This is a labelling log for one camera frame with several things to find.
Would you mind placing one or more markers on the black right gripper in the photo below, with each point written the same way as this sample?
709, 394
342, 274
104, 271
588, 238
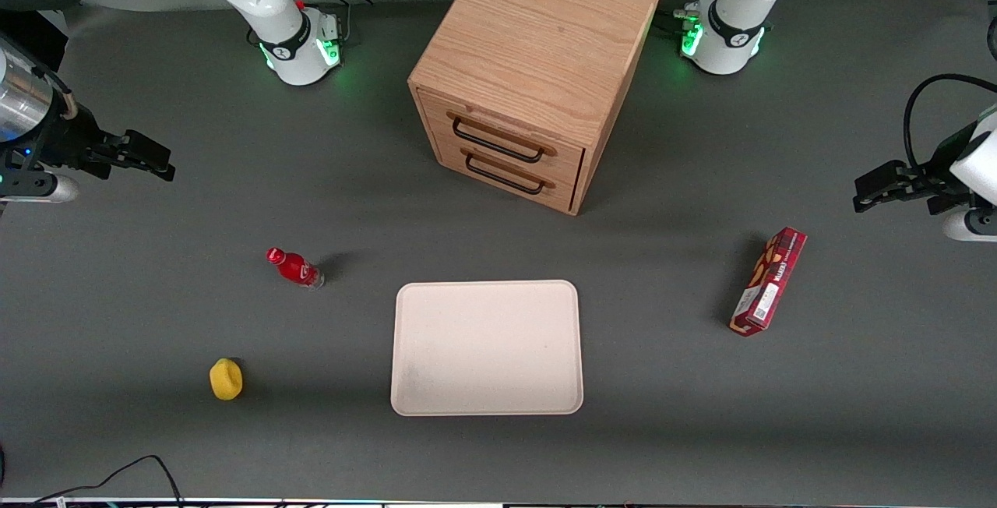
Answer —
74, 142

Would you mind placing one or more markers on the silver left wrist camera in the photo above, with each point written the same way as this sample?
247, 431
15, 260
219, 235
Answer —
970, 226

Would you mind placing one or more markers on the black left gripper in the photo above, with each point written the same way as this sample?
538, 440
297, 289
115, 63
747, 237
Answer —
934, 174

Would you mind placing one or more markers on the yellow lemon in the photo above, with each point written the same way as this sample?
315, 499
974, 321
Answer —
226, 379

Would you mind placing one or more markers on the red soda bottle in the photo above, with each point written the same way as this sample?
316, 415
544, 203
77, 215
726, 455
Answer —
296, 268

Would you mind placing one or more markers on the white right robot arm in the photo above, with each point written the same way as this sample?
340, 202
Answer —
292, 44

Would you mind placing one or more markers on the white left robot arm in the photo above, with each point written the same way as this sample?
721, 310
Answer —
728, 37

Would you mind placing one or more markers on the beige plastic tray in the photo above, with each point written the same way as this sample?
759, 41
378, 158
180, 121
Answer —
487, 348

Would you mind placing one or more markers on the red snack box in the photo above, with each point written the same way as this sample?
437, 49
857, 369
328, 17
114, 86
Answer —
767, 282

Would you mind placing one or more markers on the wooden drawer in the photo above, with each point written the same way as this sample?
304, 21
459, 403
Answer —
565, 192
572, 161

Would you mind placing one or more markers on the wooden drawer cabinet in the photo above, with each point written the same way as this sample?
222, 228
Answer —
537, 40

